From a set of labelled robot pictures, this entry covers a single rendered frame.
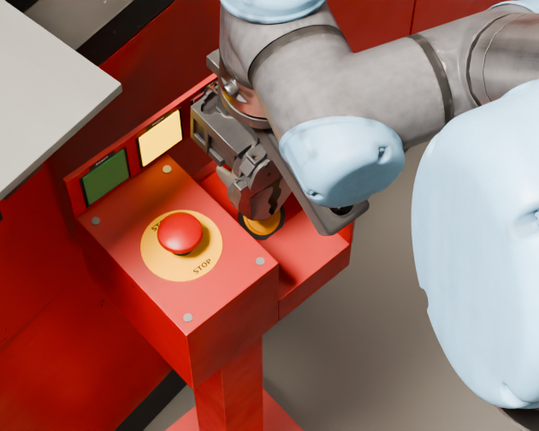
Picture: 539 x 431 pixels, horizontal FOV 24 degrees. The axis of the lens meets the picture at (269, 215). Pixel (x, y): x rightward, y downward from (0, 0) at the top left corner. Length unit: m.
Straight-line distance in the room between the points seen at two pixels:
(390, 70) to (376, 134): 0.05
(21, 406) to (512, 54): 0.85
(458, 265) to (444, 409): 1.40
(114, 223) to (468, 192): 0.68
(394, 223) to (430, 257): 1.50
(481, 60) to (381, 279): 1.16
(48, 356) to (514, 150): 1.04
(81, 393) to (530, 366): 1.16
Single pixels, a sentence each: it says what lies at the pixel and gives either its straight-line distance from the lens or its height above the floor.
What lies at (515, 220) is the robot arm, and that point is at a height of 1.36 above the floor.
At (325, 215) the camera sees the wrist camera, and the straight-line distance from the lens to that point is 1.02.
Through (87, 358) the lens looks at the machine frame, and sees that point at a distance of 1.53.
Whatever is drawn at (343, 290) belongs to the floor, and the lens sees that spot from 1.96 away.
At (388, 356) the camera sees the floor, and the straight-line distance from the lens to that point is 1.91.
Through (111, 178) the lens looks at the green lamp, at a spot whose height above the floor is 0.81.
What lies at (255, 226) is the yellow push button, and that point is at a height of 0.72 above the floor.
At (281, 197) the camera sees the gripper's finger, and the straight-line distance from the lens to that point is 1.14.
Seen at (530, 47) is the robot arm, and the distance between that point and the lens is 0.78.
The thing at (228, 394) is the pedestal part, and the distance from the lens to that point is 1.40.
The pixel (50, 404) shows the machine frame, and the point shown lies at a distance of 1.53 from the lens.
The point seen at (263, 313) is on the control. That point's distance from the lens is 1.15.
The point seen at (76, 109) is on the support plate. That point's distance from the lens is 0.91.
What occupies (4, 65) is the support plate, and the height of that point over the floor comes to 1.00.
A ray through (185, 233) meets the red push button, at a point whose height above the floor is 0.81.
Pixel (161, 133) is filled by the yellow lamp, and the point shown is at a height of 0.82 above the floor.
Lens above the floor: 1.73
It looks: 59 degrees down
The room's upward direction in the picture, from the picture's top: straight up
